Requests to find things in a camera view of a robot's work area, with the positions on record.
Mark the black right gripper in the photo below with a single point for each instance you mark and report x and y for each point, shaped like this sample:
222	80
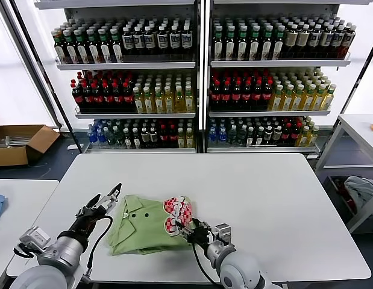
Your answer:
201	233

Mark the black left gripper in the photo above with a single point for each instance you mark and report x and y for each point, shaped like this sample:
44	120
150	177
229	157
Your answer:
86	222

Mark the green polo shirt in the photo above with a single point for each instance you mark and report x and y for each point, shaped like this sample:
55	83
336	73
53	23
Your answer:
144	228

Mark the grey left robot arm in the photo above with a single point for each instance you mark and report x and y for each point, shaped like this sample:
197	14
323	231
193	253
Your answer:
62	253

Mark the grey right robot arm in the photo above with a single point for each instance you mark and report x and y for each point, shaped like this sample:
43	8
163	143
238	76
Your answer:
237	271

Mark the white paper scrap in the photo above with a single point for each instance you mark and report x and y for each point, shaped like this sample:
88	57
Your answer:
72	147

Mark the clear green water bottle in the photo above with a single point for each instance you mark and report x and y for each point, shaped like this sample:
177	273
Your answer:
118	138
232	137
110	138

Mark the dark drink bottle white cap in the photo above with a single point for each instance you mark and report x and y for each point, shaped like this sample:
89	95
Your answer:
145	138
250	138
127	141
136	141
153	138
277	135
268	135
259	138

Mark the blue sports drink bottle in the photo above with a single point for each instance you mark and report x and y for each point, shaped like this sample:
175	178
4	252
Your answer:
91	137
99	135
222	137
212	137

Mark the cola bottle red cap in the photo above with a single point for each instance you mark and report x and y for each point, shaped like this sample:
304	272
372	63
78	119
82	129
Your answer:
285	137
257	96
77	99
108	99
118	98
294	135
215	97
246	97
267	95
97	99
226	97
87	99
164	138
236	97
173	138
127	98

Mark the yellow drink bottle green label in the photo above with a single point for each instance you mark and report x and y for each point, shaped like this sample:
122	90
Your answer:
312	137
148	103
276	102
318	100
287	102
158	103
189	103
308	101
189	140
139	103
328	99
168	103
181	140
303	138
179	103
297	102

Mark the brown cardboard box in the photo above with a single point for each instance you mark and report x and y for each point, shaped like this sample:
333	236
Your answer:
11	156

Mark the metal bars in carton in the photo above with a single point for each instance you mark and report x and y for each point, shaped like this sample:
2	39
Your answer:
7	141

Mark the black slanted pole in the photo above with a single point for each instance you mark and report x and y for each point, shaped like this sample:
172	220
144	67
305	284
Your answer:
47	78
357	79

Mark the grey metal shelf rack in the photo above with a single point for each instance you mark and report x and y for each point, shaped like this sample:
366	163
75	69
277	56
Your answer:
279	63
126	65

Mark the dark tea bottle green cap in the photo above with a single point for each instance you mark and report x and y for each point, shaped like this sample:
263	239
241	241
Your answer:
255	48
217	48
242	48
83	52
278	48
117	52
60	52
230	48
266	48
105	52
94	52
72	52

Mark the dark bottle blue white label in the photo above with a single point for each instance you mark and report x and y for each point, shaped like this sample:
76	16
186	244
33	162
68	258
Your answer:
162	39
349	37
324	37
128	40
175	39
337	38
139	40
186	39
149	40
314	37

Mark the red cloth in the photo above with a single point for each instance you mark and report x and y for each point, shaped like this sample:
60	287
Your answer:
350	203

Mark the grey crumpled cloth pile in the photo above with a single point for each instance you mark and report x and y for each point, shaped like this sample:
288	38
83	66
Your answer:
361	189

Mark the white framed side table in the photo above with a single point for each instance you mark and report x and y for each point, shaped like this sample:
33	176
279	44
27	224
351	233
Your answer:
358	126

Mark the dark bottle beige label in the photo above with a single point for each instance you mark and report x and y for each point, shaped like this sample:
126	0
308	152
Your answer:
302	37
290	37

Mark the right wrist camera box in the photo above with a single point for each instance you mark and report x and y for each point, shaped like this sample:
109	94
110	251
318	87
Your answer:
223	233

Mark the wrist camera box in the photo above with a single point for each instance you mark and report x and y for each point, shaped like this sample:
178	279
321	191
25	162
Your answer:
35	238
223	233

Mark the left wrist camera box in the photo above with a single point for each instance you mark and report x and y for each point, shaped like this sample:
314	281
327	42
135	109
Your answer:
35	238

